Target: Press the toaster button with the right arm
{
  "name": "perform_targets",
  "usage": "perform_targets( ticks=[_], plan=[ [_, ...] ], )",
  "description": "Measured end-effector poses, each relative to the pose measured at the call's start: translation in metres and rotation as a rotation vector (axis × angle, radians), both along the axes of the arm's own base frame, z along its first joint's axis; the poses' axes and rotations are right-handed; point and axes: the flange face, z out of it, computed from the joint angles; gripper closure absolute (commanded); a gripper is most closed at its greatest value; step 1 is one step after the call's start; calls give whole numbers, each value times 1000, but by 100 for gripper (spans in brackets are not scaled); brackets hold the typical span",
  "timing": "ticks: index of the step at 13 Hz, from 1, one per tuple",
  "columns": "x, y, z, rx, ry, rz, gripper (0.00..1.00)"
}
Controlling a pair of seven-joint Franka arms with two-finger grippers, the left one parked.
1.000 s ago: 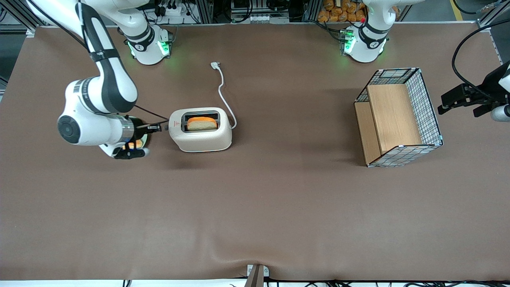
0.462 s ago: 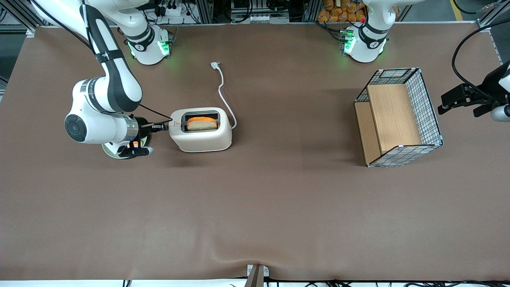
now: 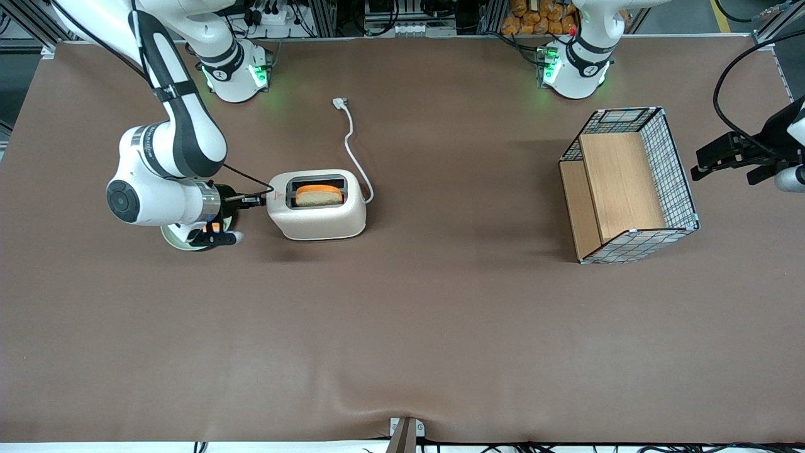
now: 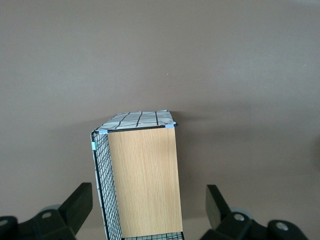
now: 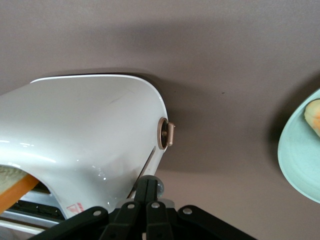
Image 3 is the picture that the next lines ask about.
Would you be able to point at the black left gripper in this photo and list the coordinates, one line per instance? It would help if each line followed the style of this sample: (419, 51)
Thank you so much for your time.
(772, 139)

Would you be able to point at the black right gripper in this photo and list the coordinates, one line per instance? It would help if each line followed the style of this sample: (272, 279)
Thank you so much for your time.
(227, 197)

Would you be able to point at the white two-slot toaster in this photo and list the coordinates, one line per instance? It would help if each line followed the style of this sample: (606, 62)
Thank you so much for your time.
(321, 223)

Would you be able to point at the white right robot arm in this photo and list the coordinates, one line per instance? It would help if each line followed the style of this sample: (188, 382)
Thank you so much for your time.
(157, 201)

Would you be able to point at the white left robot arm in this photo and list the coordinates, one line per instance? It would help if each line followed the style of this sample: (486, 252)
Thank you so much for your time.
(582, 69)

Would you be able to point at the triangular orange bread piece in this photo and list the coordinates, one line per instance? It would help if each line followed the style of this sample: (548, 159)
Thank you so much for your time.
(214, 226)

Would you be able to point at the bread slice with orange crust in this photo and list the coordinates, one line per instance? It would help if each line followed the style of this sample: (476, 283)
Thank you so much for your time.
(317, 196)

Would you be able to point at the pale green round plate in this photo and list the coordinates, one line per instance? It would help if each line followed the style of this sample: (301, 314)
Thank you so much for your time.
(176, 240)

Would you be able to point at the wooden shelf insert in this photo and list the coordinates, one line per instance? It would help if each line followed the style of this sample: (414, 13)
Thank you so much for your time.
(619, 182)

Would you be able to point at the white power strip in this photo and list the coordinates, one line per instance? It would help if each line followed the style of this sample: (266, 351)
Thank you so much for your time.
(273, 17)

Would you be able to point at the bag of bread rolls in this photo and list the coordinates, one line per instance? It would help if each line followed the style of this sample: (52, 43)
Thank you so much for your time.
(528, 19)

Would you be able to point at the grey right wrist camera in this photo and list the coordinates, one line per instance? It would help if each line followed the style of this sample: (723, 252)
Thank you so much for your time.
(217, 239)

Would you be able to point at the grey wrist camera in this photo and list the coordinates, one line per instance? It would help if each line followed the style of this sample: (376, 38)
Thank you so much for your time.
(791, 179)
(217, 239)

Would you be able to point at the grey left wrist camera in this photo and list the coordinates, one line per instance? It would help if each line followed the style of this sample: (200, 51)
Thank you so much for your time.
(791, 179)

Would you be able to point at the metal table edge bracket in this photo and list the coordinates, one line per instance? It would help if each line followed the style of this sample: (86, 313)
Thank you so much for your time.
(405, 437)

